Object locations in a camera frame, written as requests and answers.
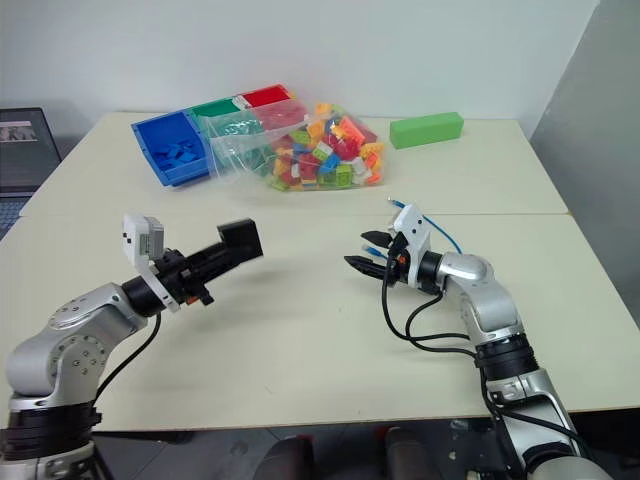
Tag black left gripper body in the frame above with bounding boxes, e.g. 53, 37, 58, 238
152, 247, 216, 308

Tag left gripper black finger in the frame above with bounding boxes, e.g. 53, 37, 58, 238
184, 238, 229, 272
191, 255, 240, 289

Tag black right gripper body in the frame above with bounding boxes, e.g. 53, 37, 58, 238
381, 231, 414, 288

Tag blue Ethernet cable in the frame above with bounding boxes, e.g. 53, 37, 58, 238
360, 198, 464, 258

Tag clear bag of toy bricks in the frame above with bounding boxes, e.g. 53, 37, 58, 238
201, 99, 389, 193

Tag green rectangular block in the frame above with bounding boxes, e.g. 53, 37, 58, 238
389, 111, 466, 151

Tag blue plastic bin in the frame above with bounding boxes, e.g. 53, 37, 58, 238
130, 110, 217, 189

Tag green plastic bin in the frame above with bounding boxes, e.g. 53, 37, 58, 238
189, 97, 267, 174

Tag red plastic bin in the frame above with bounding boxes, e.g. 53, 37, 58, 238
239, 84, 309, 129

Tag dark laptop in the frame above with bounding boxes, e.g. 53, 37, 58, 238
0, 107, 64, 242

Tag grey partition panel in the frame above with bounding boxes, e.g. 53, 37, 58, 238
528, 0, 640, 332

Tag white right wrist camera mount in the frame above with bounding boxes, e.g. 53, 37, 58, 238
391, 203, 433, 291

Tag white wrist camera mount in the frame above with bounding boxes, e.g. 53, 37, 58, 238
391, 203, 433, 291
122, 213, 182, 314

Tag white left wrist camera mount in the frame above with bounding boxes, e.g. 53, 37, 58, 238
122, 213, 182, 314

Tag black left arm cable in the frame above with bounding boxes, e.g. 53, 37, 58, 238
92, 309, 164, 407

